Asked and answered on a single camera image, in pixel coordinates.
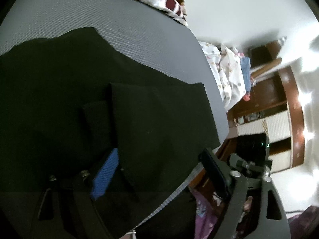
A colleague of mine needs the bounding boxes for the black pants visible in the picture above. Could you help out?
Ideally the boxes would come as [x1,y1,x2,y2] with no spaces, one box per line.
[1,27,220,238]

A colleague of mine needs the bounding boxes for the purple floral cloth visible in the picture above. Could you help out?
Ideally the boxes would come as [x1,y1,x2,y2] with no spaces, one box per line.
[191,189,224,239]

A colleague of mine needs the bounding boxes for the brown wooden cabinet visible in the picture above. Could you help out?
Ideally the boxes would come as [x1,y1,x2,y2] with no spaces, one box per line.
[227,37,305,173]

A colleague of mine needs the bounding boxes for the grey mesh mattress pad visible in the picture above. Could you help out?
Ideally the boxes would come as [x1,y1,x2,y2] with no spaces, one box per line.
[1,0,228,238]

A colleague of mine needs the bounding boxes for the blue folded garment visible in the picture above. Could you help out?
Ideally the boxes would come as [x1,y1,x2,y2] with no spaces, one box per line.
[241,57,251,93]

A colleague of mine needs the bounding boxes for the white dotted bedsheet pile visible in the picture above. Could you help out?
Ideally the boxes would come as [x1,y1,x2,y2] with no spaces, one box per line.
[199,41,247,111]

